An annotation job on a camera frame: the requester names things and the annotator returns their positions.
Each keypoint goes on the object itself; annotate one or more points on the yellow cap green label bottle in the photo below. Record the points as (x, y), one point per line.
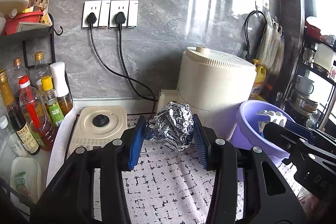
(54, 109)

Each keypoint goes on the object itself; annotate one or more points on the red bowl on shelf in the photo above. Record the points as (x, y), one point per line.
(13, 23)

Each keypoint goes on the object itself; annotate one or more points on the white enamel mug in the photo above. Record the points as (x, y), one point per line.
(304, 85)

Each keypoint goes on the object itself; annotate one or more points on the yellow detergent bottle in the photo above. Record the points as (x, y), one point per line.
(259, 79)

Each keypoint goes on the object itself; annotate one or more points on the white plastic blister pack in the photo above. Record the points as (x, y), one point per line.
(273, 116)

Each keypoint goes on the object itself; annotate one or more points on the black condiment shelf rack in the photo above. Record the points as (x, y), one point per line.
(31, 35)

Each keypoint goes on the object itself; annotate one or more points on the black dish rack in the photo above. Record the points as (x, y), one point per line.
(324, 84)

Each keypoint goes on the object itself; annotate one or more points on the gold cap clear bottle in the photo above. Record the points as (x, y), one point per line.
(40, 70)

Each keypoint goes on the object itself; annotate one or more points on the purple plastic bucket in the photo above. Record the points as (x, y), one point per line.
(249, 129)

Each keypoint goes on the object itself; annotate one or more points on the white plastic container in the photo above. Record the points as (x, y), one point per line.
(26, 178)

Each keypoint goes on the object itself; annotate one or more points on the red cap oil bottle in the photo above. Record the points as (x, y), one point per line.
(36, 114)

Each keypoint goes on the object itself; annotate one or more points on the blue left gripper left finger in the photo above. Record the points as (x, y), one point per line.
(137, 138)

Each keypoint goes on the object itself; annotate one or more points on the white wall socket panel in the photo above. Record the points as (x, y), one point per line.
(106, 11)

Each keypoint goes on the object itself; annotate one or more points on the white cap small bottle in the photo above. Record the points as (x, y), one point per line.
(11, 138)

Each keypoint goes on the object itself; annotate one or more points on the white top oil dispenser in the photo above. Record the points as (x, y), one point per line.
(58, 71)

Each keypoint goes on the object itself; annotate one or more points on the cream induction cooker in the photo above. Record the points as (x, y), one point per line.
(96, 126)

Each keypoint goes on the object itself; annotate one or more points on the dark soy sauce bottle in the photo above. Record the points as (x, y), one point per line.
(16, 117)

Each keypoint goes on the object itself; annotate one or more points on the aluminium foil ball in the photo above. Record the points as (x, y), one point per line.
(173, 126)

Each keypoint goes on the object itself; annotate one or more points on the white patterned table mat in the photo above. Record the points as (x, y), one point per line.
(165, 186)

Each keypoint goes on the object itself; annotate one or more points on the cream air fryer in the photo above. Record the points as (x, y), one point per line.
(214, 84)

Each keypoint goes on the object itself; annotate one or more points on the hanging white bags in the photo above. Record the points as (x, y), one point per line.
(271, 52)

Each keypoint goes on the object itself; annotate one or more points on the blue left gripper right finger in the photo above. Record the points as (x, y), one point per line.
(202, 143)

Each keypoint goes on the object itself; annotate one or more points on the stainless steel pot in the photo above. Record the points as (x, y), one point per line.
(303, 102)

